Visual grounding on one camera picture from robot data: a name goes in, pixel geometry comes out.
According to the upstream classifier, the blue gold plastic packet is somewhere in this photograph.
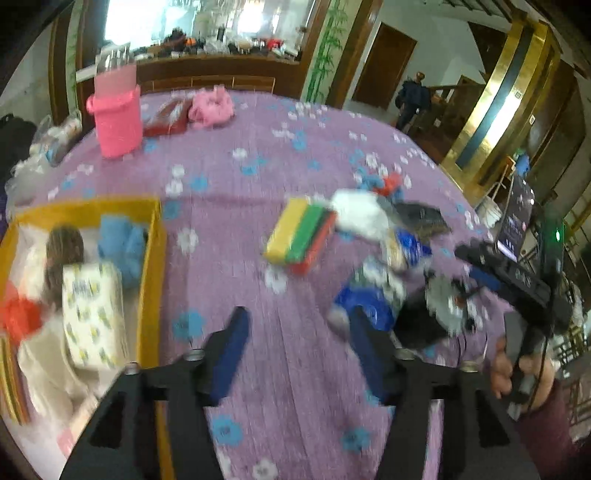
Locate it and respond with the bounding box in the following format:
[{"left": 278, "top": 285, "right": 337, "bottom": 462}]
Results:
[{"left": 383, "top": 228, "right": 433, "bottom": 272}]

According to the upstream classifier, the blue white tissue pack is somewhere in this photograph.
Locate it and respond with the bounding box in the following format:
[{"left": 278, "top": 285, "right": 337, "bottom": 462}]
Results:
[{"left": 327, "top": 256, "right": 406, "bottom": 341}]

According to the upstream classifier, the yellow green red sponge stack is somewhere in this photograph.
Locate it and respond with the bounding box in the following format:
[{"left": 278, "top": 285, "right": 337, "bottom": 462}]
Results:
[{"left": 263, "top": 197, "right": 337, "bottom": 276}]

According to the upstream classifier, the red blue soft toy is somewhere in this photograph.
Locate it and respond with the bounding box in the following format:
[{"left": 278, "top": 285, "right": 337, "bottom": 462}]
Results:
[{"left": 358, "top": 173, "right": 404, "bottom": 201}]

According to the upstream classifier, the person's right hand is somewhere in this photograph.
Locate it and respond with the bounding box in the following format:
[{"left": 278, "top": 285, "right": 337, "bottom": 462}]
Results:
[{"left": 490, "top": 337, "right": 556, "bottom": 410}]

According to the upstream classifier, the beige cloth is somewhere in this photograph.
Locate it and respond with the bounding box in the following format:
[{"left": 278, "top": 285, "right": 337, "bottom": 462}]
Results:
[{"left": 17, "top": 316, "right": 118, "bottom": 423}]

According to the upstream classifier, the black silver motor device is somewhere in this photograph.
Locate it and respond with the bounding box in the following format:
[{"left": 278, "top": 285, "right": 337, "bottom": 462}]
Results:
[{"left": 393, "top": 271, "right": 484, "bottom": 350}]

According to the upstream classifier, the smartphone on stand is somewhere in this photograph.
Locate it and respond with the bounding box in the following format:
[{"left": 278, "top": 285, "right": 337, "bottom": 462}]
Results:
[{"left": 494, "top": 175, "right": 535, "bottom": 262}]

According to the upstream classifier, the lemon print tissue pack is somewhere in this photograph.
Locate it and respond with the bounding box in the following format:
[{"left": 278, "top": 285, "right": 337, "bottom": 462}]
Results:
[{"left": 62, "top": 262, "right": 128, "bottom": 371}]

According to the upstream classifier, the red knitted item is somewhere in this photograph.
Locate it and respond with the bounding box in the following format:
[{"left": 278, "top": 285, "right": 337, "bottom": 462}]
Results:
[{"left": 1, "top": 281, "right": 42, "bottom": 346}]

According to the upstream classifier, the yellow cardboard box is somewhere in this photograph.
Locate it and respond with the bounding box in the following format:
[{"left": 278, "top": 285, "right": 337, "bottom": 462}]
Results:
[{"left": 1, "top": 196, "right": 175, "bottom": 479}]

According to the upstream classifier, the gold pillar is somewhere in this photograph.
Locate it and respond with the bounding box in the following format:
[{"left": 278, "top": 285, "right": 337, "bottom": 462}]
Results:
[{"left": 441, "top": 18, "right": 562, "bottom": 206}]

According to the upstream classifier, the blue fluffy cloth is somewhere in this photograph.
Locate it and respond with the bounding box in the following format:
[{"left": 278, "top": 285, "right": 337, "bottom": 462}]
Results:
[{"left": 97, "top": 215, "right": 148, "bottom": 289}]

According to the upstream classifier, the white crumpled tissue bag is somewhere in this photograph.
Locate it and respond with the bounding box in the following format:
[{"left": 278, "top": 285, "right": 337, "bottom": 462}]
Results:
[{"left": 331, "top": 189, "right": 390, "bottom": 242}]

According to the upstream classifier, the brown plush toy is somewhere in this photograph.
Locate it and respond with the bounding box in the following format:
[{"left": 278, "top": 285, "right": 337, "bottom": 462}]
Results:
[{"left": 44, "top": 224, "right": 84, "bottom": 310}]

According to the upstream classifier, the person in dark jacket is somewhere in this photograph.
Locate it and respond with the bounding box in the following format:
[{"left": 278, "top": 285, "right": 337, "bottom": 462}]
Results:
[{"left": 394, "top": 71, "right": 432, "bottom": 131}]

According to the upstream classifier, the purple floral tablecloth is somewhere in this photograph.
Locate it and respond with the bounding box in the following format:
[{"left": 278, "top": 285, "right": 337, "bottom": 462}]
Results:
[{"left": 30, "top": 92, "right": 490, "bottom": 479}]

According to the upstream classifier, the clear plastic bags pile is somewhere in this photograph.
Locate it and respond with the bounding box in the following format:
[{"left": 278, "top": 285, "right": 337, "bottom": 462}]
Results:
[{"left": 5, "top": 109, "right": 82, "bottom": 207}]

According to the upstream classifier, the brown wooden door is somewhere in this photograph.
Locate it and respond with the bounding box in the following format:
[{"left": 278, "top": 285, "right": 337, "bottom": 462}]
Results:
[{"left": 353, "top": 22, "right": 417, "bottom": 110}]

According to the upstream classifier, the black sofa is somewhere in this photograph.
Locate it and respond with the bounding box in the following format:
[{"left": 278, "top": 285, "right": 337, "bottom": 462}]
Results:
[{"left": 0, "top": 113, "right": 37, "bottom": 184}]

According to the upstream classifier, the dark red packet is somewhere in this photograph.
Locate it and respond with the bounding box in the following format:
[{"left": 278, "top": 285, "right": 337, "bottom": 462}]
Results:
[{"left": 143, "top": 98, "right": 192, "bottom": 138}]

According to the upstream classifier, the pink knitted cup cover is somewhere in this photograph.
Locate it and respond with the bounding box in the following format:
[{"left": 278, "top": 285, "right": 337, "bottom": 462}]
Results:
[{"left": 86, "top": 63, "right": 143, "bottom": 159}]

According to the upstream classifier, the pink fluffy plush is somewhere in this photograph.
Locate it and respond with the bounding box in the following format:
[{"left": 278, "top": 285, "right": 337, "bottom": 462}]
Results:
[{"left": 188, "top": 85, "right": 235, "bottom": 129}]

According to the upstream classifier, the wooden sideboard cabinet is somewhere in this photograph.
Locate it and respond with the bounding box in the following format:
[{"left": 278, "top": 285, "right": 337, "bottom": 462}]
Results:
[{"left": 75, "top": 52, "right": 309, "bottom": 100}]

